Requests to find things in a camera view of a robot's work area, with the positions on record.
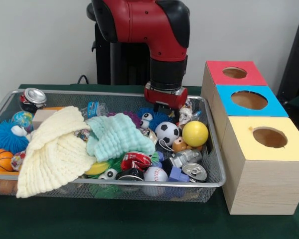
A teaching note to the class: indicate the green spiky ball with eye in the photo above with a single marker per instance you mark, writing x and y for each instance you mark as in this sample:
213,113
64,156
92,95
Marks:
107,174

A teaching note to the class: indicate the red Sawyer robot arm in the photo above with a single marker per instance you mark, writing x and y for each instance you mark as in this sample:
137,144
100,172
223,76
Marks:
144,22

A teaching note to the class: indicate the small soccer ball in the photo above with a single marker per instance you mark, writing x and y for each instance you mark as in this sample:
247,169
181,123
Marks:
167,133

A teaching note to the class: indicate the wooden three-hole box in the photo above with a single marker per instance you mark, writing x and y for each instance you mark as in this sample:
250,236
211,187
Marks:
264,184

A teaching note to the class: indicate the cream yellow cloth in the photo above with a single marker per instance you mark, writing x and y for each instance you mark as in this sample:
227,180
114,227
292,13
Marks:
54,154

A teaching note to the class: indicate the yellow ball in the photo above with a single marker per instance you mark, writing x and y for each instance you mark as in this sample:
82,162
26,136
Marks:
195,133

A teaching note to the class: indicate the silver drink can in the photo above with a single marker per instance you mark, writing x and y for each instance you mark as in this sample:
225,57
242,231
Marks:
33,98

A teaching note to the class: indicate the blue spiky ball with eyes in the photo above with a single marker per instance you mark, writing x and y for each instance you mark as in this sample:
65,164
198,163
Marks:
2,138
160,118

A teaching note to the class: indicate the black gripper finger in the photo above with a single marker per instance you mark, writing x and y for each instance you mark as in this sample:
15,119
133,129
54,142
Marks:
157,108
176,115

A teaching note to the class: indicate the black upright panel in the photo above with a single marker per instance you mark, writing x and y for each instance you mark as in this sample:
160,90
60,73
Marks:
296,62

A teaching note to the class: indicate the shallow clear mesh bin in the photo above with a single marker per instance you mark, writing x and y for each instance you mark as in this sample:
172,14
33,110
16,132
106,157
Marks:
214,159

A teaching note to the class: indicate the dark green tablecloth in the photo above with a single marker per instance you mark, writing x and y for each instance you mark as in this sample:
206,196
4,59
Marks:
114,219

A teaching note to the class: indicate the small orange basketball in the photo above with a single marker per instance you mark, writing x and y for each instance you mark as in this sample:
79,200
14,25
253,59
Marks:
0,160

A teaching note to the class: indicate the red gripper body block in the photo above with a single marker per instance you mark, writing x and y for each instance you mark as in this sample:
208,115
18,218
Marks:
164,98

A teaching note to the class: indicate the yellow green plastic banana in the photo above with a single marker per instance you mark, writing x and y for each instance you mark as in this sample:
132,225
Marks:
97,168

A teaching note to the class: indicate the mint green cloth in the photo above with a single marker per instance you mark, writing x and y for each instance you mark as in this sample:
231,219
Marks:
114,139

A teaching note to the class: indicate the small baseball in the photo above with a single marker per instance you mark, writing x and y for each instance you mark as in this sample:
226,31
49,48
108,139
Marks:
155,174

